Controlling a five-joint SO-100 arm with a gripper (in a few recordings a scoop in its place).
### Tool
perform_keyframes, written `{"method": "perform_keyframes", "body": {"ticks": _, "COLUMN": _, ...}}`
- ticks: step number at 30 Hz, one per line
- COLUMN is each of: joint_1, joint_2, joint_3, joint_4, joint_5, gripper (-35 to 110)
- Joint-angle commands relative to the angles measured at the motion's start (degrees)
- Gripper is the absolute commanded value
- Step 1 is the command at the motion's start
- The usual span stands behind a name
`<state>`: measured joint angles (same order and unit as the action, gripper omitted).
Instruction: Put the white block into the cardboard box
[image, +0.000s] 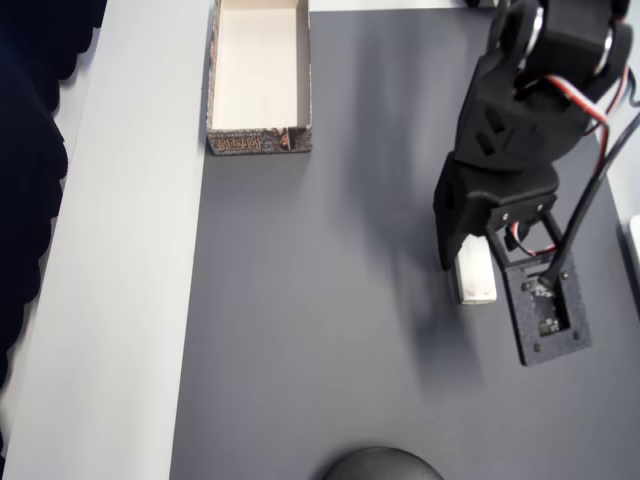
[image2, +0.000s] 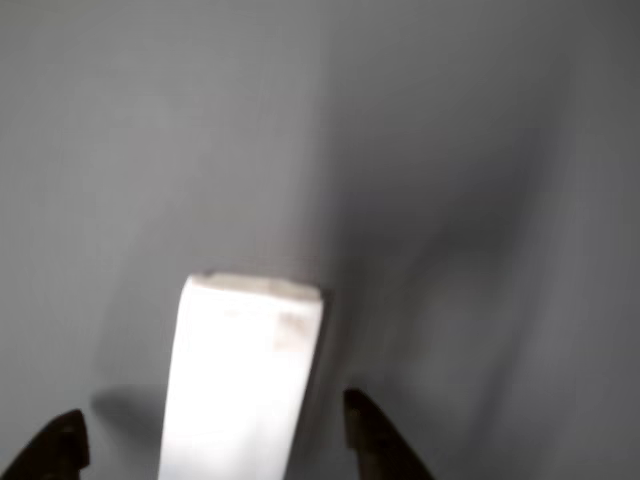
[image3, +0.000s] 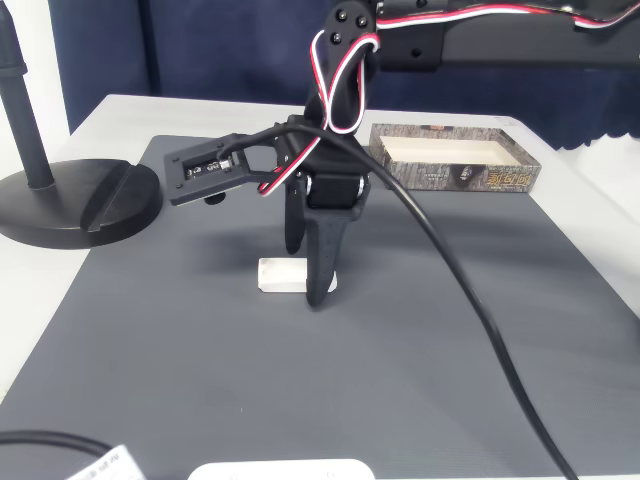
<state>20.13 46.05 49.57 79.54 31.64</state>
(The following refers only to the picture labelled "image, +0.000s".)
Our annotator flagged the white rectangular block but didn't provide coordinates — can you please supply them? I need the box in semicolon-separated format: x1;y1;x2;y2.
447;234;499;306

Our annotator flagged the stone-patterned open cardboard box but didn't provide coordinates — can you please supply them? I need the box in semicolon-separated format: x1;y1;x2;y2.
205;0;315;157

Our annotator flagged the grey desk mat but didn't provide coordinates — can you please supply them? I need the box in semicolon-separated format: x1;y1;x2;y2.
167;8;640;480

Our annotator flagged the white flat device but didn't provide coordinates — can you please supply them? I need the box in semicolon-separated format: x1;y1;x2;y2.
621;214;640;321

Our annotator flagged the black round stand base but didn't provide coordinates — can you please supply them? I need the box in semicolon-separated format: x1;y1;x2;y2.
319;446;446;480

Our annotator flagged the dark blue curtain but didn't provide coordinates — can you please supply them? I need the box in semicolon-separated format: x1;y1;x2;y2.
0;0;112;464

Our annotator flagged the red white black servo wire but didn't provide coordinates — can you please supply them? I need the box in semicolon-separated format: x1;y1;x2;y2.
517;69;640;169

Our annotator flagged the black camera cable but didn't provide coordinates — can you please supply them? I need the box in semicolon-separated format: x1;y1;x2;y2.
539;112;640;294

